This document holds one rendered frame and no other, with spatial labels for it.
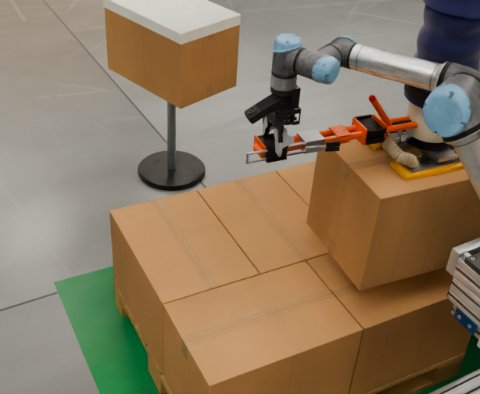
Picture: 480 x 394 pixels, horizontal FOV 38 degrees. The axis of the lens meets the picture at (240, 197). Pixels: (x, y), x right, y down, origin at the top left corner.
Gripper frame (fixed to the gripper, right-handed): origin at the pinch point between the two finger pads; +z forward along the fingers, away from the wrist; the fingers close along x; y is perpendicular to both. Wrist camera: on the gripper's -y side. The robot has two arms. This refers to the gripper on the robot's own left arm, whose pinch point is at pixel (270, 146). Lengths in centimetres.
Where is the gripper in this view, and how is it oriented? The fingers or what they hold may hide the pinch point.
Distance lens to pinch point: 212.3
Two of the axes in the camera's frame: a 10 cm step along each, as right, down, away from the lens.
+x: -4.0, -5.6, 7.3
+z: -0.6, 8.0, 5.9
